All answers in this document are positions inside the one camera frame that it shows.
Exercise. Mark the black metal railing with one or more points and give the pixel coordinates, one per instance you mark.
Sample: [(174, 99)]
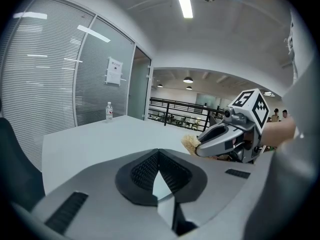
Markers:
[(175, 106)]

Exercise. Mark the frosted glass door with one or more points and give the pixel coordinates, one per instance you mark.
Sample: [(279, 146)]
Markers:
[(138, 89)]

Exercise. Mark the person's white t-shirt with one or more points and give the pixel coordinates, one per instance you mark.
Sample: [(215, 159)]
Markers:
[(297, 171)]

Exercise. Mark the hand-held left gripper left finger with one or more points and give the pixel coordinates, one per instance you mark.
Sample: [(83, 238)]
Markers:
[(100, 184)]

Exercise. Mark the person's right forearm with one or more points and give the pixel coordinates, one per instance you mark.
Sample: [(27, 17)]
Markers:
[(277, 132)]

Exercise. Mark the black office chair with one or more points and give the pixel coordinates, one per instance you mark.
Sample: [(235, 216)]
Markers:
[(17, 159)]

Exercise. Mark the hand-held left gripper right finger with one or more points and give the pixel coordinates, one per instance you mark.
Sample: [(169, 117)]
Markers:
[(215, 181)]

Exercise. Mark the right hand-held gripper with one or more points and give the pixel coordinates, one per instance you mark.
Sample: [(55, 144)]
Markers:
[(260, 109)]

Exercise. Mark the tan fluffy fibre clump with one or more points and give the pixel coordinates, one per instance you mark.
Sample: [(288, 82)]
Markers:
[(189, 144)]

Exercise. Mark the white paper notice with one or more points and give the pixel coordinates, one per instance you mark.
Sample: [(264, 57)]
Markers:
[(114, 70)]

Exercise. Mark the long ceiling light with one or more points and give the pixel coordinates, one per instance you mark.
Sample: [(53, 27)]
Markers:
[(268, 93), (183, 1)]

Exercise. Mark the clear plastic water bottle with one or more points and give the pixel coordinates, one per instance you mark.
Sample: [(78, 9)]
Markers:
[(109, 112)]

